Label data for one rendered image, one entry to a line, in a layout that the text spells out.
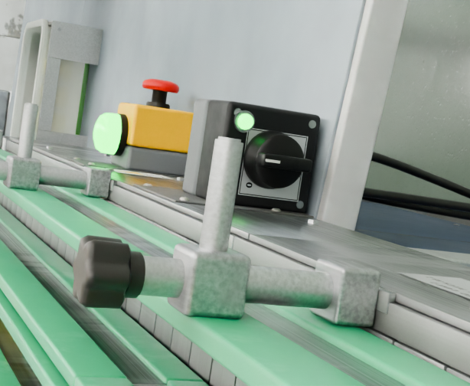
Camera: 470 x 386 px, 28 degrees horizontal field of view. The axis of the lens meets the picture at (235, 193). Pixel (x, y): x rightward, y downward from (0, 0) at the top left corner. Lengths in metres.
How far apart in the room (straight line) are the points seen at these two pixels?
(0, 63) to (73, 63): 3.58
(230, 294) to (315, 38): 0.44
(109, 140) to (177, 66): 0.16
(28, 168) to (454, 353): 0.52
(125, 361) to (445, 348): 0.28
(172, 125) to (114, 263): 0.65
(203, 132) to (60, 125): 0.73
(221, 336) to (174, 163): 0.67
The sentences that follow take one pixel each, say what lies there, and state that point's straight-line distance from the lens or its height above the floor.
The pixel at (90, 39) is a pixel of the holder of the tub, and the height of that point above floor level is 0.77.
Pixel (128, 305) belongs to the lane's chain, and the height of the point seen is 0.88.
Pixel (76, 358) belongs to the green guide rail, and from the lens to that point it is 0.60.
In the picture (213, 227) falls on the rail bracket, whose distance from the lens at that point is 0.39.
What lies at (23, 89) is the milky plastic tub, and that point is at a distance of 1.64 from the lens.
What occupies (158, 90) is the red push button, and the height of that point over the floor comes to 0.79.
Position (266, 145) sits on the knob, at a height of 0.81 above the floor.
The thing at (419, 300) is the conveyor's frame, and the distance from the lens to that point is 0.41.
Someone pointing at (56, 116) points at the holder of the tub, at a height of 0.80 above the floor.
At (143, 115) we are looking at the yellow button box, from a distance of 1.00.
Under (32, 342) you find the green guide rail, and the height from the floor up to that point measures 0.96.
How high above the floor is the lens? 1.10
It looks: 23 degrees down
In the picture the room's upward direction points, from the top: 83 degrees counter-clockwise
